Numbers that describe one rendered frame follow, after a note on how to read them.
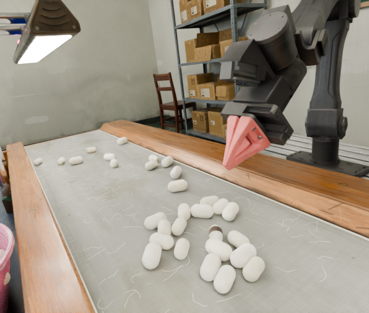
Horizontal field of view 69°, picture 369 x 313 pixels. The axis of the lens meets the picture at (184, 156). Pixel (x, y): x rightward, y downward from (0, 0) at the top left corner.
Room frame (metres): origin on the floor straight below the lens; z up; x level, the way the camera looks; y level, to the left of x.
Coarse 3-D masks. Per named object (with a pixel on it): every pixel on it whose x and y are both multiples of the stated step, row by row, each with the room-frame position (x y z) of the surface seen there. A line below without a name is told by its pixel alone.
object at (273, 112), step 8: (240, 104) 0.42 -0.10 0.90; (248, 104) 0.40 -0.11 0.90; (256, 104) 0.39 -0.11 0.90; (264, 104) 0.38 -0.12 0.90; (272, 104) 0.37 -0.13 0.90; (248, 112) 0.40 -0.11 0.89; (256, 112) 0.39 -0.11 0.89; (264, 112) 0.37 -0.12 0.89; (272, 112) 0.36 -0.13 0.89; (280, 112) 0.37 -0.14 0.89; (264, 120) 0.40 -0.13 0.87; (272, 120) 0.39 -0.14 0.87; (280, 120) 0.37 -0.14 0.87; (288, 128) 0.38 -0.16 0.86; (288, 136) 0.38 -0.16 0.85
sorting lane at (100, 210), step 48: (48, 144) 1.02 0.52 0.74; (96, 144) 0.92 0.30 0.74; (48, 192) 0.54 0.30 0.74; (96, 192) 0.51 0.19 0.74; (144, 192) 0.48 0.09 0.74; (192, 192) 0.45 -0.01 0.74; (240, 192) 0.43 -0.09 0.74; (96, 240) 0.33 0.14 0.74; (144, 240) 0.32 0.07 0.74; (192, 240) 0.30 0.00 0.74; (288, 240) 0.28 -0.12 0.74; (336, 240) 0.27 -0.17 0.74; (96, 288) 0.24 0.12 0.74; (144, 288) 0.23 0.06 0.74; (192, 288) 0.22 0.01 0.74; (240, 288) 0.22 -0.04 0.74; (288, 288) 0.21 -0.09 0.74; (336, 288) 0.20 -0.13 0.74
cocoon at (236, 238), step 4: (232, 232) 0.29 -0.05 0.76; (236, 232) 0.29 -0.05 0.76; (228, 236) 0.29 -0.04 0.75; (232, 236) 0.28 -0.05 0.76; (236, 236) 0.28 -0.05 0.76; (240, 236) 0.28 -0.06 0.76; (244, 236) 0.28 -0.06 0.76; (232, 240) 0.28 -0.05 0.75; (236, 240) 0.27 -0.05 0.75; (240, 240) 0.27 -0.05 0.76; (244, 240) 0.27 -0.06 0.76; (248, 240) 0.27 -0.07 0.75; (232, 244) 0.28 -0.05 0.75; (236, 244) 0.27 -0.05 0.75; (240, 244) 0.27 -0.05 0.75
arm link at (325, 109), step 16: (336, 16) 0.65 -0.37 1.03; (336, 32) 0.63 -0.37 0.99; (336, 48) 0.63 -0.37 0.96; (320, 64) 0.64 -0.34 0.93; (336, 64) 0.62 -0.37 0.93; (320, 80) 0.64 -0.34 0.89; (336, 80) 0.62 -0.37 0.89; (320, 96) 0.63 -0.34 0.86; (336, 96) 0.61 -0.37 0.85; (320, 112) 0.62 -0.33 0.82; (336, 112) 0.60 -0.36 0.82; (320, 128) 0.62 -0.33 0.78; (336, 128) 0.60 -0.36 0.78
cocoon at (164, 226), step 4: (160, 220) 0.34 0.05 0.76; (164, 220) 0.33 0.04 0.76; (160, 224) 0.33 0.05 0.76; (164, 224) 0.32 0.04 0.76; (168, 224) 0.33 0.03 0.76; (160, 228) 0.32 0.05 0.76; (164, 228) 0.32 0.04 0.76; (168, 228) 0.32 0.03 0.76; (160, 232) 0.31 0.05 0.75; (164, 232) 0.31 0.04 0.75; (168, 232) 0.31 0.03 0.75
